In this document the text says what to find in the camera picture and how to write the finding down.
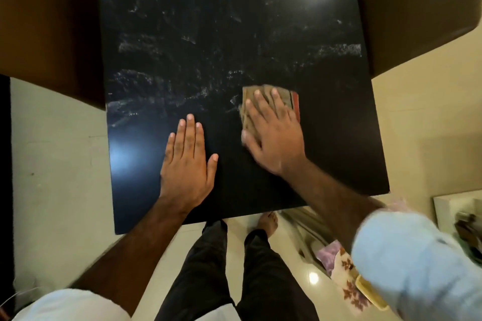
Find person's left hand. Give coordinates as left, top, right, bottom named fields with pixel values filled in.
left=160, top=114, right=219, bottom=217

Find person's right hand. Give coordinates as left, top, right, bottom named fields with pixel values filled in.
left=241, top=88, right=307, bottom=178

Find beige cleaning cloth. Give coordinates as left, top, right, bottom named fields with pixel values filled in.
left=240, top=85, right=301, bottom=134

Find person's left forearm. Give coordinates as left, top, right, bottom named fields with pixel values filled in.
left=71, top=197, right=206, bottom=317

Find person's right forearm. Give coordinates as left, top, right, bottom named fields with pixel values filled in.
left=279, top=158, right=386, bottom=254

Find person's bare foot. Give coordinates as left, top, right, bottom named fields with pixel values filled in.
left=258, top=211, right=279, bottom=235

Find person's black trousers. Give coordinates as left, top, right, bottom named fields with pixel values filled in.
left=155, top=219, right=321, bottom=321

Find floral patterned cloth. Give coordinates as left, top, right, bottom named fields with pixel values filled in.
left=316, top=240, right=377, bottom=318

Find brown upholstered chair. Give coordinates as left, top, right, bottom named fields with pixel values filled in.
left=0, top=0, right=107, bottom=111
left=353, top=0, right=482, bottom=79

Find black furniture panel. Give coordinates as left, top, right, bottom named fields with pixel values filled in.
left=0, top=73, right=15, bottom=312

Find white shelf unit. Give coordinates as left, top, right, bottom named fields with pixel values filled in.
left=433, top=190, right=482, bottom=254

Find yellow pad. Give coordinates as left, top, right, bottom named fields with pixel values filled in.
left=355, top=275, right=389, bottom=312

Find person's light blue shirt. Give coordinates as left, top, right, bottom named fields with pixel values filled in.
left=12, top=206, right=482, bottom=321

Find dark clutter on shelf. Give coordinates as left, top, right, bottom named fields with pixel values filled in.
left=454, top=211, right=482, bottom=247

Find thin white cable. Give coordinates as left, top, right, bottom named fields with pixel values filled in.
left=0, top=286, right=40, bottom=315

